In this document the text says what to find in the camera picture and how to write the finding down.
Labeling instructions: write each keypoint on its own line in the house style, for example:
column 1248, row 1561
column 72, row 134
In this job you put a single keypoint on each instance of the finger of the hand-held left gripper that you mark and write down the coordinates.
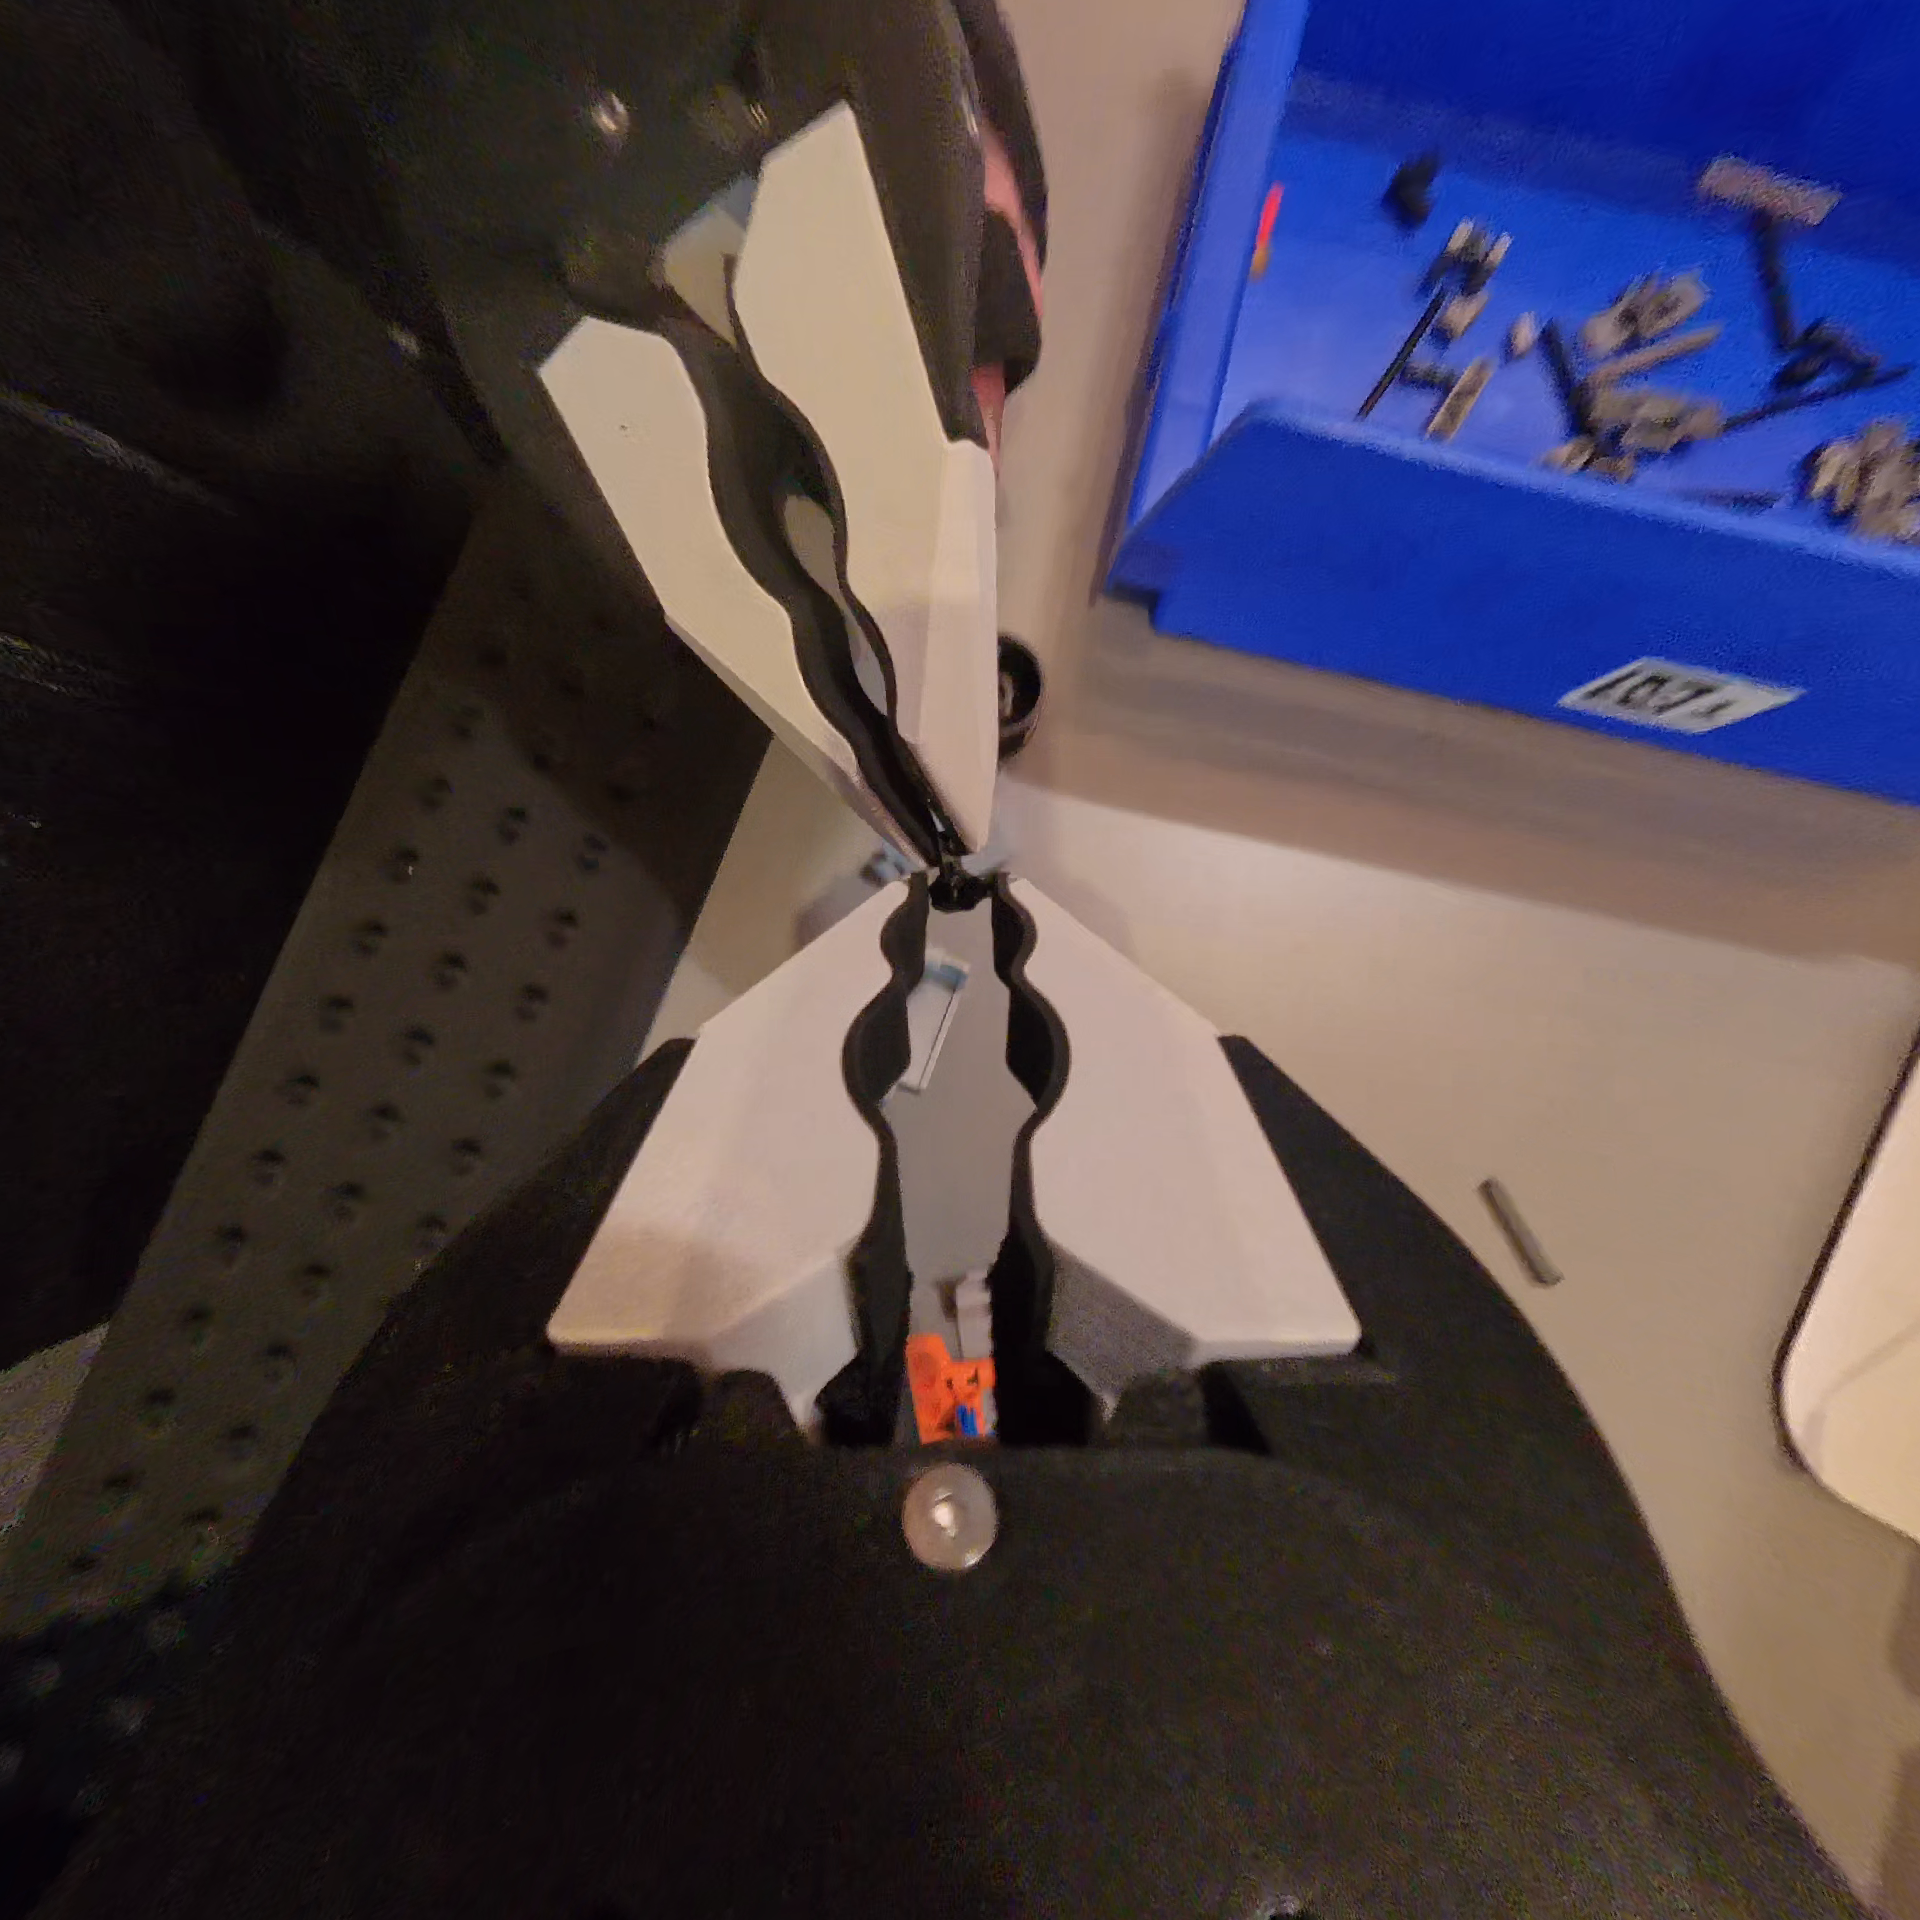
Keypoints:
column 661, row 494
column 885, row 376

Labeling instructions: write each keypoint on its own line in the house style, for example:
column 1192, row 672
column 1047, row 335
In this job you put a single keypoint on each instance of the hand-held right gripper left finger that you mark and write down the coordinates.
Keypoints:
column 721, row 1201

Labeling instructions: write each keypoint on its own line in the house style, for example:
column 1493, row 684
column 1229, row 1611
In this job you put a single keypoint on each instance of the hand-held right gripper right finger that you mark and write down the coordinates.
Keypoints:
column 1184, row 1201

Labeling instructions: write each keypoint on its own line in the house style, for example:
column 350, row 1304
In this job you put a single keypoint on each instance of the grey orange brick assembly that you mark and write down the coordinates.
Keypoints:
column 944, row 1380

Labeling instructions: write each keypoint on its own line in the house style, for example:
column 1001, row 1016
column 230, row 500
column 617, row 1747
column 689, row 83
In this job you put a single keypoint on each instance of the black two-hole beam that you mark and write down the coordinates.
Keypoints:
column 961, row 889

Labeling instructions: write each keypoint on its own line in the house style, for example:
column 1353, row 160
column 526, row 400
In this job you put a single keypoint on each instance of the blue plastic bin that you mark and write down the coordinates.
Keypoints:
column 1500, row 600

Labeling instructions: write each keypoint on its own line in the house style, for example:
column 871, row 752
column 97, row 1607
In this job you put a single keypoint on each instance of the person's left hand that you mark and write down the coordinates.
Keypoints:
column 1017, row 225

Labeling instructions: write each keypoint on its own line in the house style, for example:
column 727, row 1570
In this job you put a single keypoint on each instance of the short dark grey axle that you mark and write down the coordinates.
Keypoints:
column 1521, row 1233

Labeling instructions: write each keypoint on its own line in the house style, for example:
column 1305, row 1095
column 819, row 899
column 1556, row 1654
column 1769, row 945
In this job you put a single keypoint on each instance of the black toy wheel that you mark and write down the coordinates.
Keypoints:
column 1021, row 698

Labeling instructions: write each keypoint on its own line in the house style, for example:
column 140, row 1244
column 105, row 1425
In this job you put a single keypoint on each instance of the black foam mat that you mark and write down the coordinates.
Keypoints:
column 376, row 974

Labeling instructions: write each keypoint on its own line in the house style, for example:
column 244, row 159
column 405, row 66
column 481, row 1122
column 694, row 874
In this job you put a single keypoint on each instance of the red pin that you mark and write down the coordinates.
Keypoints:
column 1269, row 225

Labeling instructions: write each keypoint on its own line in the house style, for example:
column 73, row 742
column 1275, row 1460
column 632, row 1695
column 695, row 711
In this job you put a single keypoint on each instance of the long thin black axle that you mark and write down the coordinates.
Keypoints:
column 1403, row 359

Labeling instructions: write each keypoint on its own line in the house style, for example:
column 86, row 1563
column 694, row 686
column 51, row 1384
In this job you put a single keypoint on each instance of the white board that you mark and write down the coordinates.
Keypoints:
column 1861, row 1320

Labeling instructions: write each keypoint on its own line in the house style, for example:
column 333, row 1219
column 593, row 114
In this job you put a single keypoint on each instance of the grey bent liftarm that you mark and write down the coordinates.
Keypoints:
column 1652, row 306
column 1659, row 420

